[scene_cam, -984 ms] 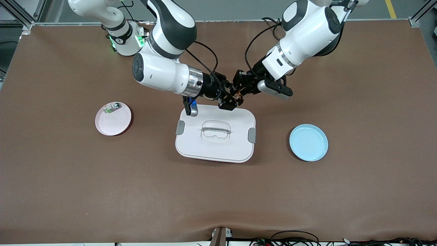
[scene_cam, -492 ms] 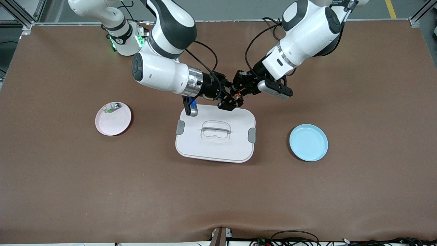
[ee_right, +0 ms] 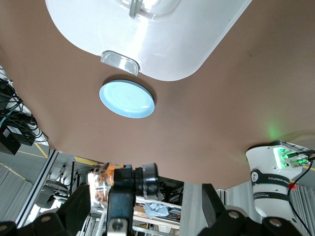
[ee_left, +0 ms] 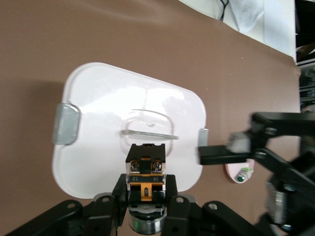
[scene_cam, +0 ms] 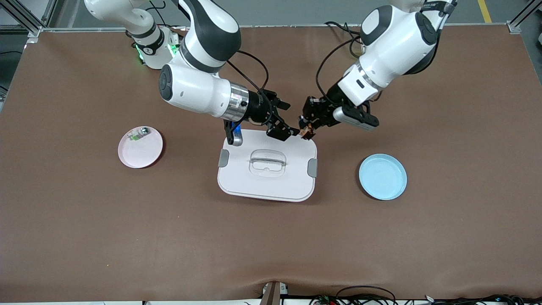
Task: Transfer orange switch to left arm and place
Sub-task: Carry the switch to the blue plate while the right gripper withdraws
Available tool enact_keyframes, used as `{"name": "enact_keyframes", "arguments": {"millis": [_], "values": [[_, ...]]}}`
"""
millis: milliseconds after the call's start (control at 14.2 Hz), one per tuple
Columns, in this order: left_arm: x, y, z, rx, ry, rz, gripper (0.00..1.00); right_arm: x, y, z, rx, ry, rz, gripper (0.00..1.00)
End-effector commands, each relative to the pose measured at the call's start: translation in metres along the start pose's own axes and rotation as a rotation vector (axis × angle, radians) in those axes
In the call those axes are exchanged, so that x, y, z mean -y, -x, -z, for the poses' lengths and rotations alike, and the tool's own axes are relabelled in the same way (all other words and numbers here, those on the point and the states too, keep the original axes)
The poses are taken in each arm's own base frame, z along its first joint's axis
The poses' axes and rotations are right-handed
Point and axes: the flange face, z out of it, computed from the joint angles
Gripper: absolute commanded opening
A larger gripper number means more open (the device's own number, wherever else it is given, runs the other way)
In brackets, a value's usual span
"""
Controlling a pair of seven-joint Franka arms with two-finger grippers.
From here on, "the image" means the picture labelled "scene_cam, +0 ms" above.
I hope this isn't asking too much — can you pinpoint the black cable bundle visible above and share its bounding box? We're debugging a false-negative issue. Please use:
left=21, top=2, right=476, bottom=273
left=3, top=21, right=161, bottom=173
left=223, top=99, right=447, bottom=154
left=423, top=294, right=542, bottom=305

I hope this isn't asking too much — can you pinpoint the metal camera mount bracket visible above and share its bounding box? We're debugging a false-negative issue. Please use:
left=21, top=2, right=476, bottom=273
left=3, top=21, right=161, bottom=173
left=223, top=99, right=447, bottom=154
left=260, top=281, right=289, bottom=305

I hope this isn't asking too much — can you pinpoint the aluminium frame profile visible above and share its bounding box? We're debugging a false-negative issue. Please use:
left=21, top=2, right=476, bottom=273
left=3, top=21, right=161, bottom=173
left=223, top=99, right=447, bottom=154
left=506, top=0, right=542, bottom=35
left=0, top=0, right=58, bottom=39

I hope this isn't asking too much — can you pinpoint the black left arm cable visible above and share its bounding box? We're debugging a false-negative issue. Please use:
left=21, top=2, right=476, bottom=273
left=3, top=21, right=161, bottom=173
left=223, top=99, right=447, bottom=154
left=315, top=36, right=364, bottom=102

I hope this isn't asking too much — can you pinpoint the white lidded box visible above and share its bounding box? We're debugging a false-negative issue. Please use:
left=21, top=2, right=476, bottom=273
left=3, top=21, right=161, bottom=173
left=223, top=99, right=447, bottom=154
left=217, top=129, right=318, bottom=202

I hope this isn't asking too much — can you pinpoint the round pink plate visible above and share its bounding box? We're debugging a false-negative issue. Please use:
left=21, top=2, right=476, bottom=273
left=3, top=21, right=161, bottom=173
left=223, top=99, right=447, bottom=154
left=118, top=126, right=163, bottom=169

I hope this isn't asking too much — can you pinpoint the round light blue plate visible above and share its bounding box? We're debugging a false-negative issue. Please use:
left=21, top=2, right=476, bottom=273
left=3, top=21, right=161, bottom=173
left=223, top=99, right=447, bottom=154
left=359, top=153, right=408, bottom=201

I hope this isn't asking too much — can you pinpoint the brown table mat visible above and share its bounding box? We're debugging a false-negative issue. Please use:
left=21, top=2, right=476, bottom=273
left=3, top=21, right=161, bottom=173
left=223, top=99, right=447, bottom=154
left=0, top=25, right=542, bottom=303

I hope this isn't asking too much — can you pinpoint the black looped cable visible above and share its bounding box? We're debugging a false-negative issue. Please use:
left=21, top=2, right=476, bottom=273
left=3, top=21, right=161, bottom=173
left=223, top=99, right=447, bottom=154
left=336, top=286, right=397, bottom=305

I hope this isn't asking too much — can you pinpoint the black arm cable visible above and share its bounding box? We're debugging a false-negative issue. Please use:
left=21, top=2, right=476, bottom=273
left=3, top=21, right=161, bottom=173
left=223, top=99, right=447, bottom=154
left=315, top=36, right=364, bottom=102
left=227, top=50, right=270, bottom=96

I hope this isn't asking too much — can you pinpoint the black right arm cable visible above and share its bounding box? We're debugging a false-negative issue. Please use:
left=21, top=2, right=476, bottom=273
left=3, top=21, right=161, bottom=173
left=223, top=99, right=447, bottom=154
left=227, top=50, right=270, bottom=96

